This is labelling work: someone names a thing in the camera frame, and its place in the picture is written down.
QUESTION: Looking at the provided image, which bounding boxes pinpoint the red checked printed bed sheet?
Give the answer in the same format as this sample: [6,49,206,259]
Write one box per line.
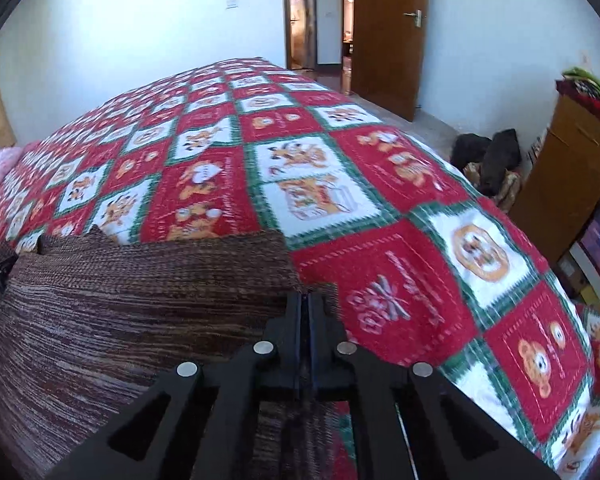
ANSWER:
[0,57,600,480]

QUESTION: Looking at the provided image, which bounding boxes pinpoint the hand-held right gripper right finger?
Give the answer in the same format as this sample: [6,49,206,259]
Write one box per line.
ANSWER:
[307,292,561,480]

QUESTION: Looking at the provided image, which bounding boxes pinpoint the brown wooden desk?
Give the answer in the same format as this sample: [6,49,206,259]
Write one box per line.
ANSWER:
[507,94,600,266]

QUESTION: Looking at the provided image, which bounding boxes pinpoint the brown door frame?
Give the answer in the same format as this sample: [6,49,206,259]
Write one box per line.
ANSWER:
[281,0,356,73]

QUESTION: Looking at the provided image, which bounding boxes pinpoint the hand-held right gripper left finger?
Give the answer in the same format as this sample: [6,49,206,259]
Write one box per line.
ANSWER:
[45,292,308,480]

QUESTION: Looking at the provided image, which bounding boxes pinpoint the brown knitted sweater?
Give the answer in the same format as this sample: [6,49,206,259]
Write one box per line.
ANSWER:
[0,225,351,480]

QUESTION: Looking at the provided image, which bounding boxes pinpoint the black bag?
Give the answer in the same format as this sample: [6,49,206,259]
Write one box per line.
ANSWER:
[450,129,523,211]

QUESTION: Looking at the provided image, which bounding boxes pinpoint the brown wooden door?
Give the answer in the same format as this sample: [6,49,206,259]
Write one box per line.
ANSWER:
[351,0,428,122]

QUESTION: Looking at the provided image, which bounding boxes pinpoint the pile of folded clothes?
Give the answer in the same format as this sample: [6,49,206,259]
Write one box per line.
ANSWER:
[555,66,600,133]

